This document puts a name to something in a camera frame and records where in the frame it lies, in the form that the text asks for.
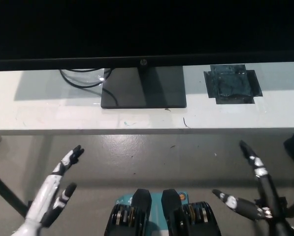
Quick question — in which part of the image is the teal router box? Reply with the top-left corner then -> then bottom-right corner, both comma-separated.
114,191 -> 189,236

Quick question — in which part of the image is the black tape patch on table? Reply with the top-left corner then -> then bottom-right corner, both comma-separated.
203,64 -> 263,105

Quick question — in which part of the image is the black HP monitor screen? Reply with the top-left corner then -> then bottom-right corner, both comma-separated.
0,0 -> 294,72

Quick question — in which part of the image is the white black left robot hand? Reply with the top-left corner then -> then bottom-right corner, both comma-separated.
12,145 -> 85,236

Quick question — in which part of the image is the black ribbed robot body block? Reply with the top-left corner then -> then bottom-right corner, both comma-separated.
161,188 -> 223,236
103,188 -> 152,236

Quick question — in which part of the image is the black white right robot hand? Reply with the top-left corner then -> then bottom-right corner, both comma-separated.
212,140 -> 294,236

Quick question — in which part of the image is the black glossy monitor stand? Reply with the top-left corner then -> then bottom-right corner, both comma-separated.
100,65 -> 188,109

